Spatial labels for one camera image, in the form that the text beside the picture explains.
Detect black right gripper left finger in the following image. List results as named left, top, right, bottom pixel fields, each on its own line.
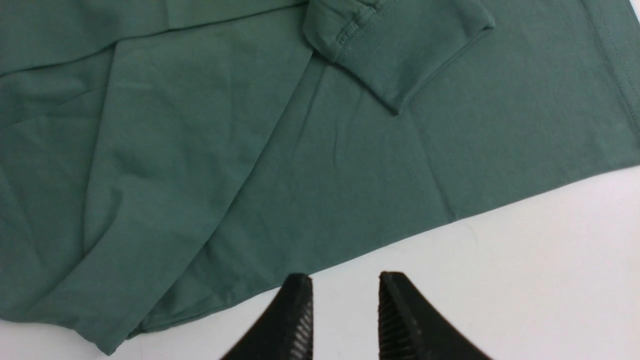
left=222, top=273, right=314, bottom=360

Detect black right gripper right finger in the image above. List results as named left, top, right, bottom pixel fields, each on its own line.
left=378, top=271, right=490, bottom=360

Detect green long-sleeve top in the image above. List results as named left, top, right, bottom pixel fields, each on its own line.
left=0, top=0, right=640, bottom=355

